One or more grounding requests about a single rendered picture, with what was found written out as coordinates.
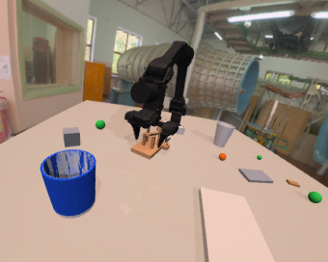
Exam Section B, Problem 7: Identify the blue mug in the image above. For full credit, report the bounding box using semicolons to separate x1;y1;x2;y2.
40;149;96;219

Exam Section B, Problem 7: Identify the green ball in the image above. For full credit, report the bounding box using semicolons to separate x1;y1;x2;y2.
308;192;322;203
96;119;105;129

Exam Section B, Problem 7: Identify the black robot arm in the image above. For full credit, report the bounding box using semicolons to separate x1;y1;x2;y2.
130;41;194;129

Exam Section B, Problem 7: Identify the orange ball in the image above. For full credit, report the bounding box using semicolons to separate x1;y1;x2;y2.
219;153;227;161

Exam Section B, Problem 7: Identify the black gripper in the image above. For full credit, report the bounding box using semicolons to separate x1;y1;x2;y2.
124;102;178;148

